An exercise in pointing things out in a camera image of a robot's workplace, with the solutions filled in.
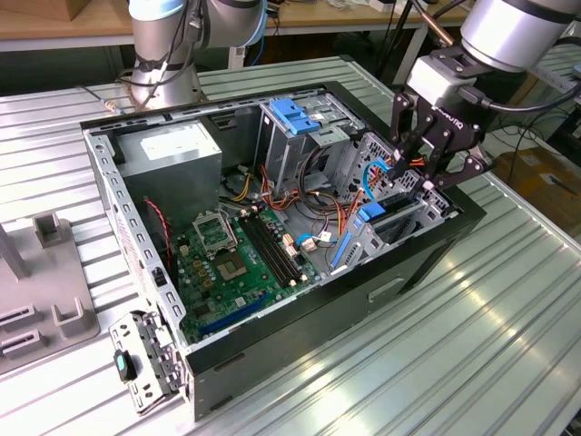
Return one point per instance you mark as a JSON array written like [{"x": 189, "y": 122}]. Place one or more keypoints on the grey parts rack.
[{"x": 45, "y": 281}]

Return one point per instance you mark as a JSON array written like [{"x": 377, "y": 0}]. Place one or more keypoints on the silver disk bay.
[{"x": 372, "y": 247}]

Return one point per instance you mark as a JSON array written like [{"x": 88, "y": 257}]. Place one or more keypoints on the hard disk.
[{"x": 372, "y": 212}]

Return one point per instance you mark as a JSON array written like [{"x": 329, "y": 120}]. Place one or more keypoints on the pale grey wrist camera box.
[{"x": 436, "y": 84}]

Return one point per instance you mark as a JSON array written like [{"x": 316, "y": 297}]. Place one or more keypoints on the wooden desk with white frame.
[{"x": 318, "y": 20}]

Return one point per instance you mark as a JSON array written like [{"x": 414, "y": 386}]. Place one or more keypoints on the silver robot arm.
[{"x": 508, "y": 27}]

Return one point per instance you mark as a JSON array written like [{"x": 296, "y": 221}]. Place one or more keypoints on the large brown cardboard box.
[{"x": 535, "y": 191}]

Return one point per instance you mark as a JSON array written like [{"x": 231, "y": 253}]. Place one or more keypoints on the black case fan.
[{"x": 156, "y": 236}]

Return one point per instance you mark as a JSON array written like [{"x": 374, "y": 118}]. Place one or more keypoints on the blue expansion slot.
[{"x": 233, "y": 316}]

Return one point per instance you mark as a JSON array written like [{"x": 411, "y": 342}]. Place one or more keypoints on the metal slat side table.
[{"x": 563, "y": 68}]

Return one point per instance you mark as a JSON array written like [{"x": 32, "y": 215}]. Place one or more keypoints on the small brown cardboard box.
[{"x": 91, "y": 9}]

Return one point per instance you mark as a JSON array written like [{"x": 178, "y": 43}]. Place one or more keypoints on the black latch with teal button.
[{"x": 125, "y": 365}]

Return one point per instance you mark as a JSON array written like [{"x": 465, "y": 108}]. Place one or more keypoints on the small white box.
[{"x": 381, "y": 5}]

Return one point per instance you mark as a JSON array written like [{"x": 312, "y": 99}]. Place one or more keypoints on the CPU socket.
[{"x": 232, "y": 268}]

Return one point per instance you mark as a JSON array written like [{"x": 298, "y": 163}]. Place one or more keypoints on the blue plastic drive latch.
[{"x": 290, "y": 115}]

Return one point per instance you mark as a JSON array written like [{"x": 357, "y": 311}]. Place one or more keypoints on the black RAM slot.
[
  {"x": 265, "y": 250},
  {"x": 283, "y": 250},
  {"x": 271, "y": 250},
  {"x": 277, "y": 250}
]

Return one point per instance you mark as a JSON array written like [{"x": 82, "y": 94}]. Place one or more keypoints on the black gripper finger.
[
  {"x": 472, "y": 170},
  {"x": 401, "y": 127}
]

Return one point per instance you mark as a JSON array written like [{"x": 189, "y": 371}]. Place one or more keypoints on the silver power supply box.
[{"x": 172, "y": 181}]

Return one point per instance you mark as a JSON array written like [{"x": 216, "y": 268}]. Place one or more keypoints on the black open PC case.
[{"x": 318, "y": 327}]

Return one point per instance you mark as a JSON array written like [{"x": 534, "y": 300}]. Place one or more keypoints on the hinged metal case bracket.
[{"x": 150, "y": 340}]

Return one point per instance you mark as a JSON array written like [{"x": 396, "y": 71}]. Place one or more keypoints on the green motherboard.
[{"x": 261, "y": 297}]

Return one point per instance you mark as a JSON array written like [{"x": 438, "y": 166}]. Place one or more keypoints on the silver drive cage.
[{"x": 290, "y": 154}]

